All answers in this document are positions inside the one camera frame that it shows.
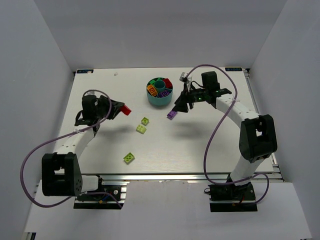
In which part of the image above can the red curved lego brick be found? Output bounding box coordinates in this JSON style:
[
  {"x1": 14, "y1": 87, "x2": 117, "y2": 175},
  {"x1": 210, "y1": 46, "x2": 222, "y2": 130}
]
[{"x1": 120, "y1": 105, "x2": 132, "y2": 116}]

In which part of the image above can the aluminium table rail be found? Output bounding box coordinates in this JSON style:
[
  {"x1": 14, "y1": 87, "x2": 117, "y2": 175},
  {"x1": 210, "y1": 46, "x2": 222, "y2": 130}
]
[{"x1": 82, "y1": 172, "x2": 283, "y2": 182}]

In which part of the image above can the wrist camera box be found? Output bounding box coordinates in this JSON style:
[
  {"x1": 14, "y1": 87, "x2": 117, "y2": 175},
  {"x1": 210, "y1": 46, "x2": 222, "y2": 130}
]
[
  {"x1": 84, "y1": 91, "x2": 95, "y2": 96},
  {"x1": 179, "y1": 72, "x2": 192, "y2": 92}
]

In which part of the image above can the purple flat lego plate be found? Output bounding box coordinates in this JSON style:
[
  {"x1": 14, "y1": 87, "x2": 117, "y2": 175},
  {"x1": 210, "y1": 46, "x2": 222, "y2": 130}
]
[{"x1": 166, "y1": 110, "x2": 177, "y2": 120}]

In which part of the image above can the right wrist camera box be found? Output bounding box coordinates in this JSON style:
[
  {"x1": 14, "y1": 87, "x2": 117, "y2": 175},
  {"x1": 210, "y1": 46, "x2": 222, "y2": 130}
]
[{"x1": 179, "y1": 72, "x2": 192, "y2": 92}]

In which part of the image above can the lime lego brick studs up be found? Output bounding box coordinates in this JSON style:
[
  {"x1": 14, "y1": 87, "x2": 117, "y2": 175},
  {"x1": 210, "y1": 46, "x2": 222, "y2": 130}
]
[{"x1": 136, "y1": 124, "x2": 147, "y2": 134}]

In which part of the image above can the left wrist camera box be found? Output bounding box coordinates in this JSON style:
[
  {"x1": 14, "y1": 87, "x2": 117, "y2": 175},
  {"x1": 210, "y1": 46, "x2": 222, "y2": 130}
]
[{"x1": 84, "y1": 91, "x2": 95, "y2": 96}]

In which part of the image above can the left corner label sticker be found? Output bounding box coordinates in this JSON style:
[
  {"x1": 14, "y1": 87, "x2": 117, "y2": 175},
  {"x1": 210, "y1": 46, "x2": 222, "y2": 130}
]
[{"x1": 76, "y1": 69, "x2": 94, "y2": 74}]

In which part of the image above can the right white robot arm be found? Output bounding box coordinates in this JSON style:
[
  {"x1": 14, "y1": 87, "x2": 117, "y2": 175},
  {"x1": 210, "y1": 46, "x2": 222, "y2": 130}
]
[{"x1": 173, "y1": 71, "x2": 278, "y2": 187}]

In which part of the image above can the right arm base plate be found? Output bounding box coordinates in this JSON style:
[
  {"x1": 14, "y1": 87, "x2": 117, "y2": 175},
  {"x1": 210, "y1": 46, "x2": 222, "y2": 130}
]
[{"x1": 207, "y1": 183, "x2": 258, "y2": 213}]

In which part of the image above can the purple butterfly curved lego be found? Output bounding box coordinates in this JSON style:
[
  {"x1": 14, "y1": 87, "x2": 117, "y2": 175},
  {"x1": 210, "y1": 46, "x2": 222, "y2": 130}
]
[{"x1": 157, "y1": 90, "x2": 170, "y2": 98}]

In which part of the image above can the lime lego brick upside down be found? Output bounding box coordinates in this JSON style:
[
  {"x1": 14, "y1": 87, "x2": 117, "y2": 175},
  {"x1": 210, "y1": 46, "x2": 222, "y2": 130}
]
[{"x1": 141, "y1": 117, "x2": 149, "y2": 126}]

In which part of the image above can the dark corner label sticker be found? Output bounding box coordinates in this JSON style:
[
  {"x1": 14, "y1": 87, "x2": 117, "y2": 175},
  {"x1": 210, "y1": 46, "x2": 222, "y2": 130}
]
[{"x1": 225, "y1": 67, "x2": 243, "y2": 72}]

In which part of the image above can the red flower printed lego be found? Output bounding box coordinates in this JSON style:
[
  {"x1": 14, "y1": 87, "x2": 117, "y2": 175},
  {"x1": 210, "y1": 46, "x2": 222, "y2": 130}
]
[{"x1": 163, "y1": 78, "x2": 173, "y2": 89}]

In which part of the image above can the teal round divided container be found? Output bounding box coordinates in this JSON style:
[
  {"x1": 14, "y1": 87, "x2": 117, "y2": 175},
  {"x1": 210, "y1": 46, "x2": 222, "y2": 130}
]
[{"x1": 146, "y1": 80, "x2": 173, "y2": 107}]

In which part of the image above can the lime lego brick near front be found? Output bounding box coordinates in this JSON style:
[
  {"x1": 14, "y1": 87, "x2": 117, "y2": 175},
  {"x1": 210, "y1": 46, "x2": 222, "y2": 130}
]
[{"x1": 123, "y1": 152, "x2": 135, "y2": 164}]

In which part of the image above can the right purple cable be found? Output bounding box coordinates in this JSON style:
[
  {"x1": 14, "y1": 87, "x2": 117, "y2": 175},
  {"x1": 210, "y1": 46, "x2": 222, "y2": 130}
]
[{"x1": 186, "y1": 64, "x2": 270, "y2": 207}]

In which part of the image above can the yellow butterfly curved lego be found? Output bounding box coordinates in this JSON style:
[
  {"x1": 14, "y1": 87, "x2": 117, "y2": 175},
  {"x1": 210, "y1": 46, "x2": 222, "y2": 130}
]
[{"x1": 146, "y1": 84, "x2": 158, "y2": 97}]

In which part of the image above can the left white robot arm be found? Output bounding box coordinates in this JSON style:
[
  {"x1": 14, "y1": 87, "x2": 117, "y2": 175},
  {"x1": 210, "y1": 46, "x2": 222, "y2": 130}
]
[{"x1": 41, "y1": 95, "x2": 127, "y2": 197}]

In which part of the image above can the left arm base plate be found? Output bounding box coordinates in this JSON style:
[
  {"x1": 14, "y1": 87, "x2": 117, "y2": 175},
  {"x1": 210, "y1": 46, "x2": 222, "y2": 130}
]
[{"x1": 73, "y1": 180, "x2": 128, "y2": 210}]

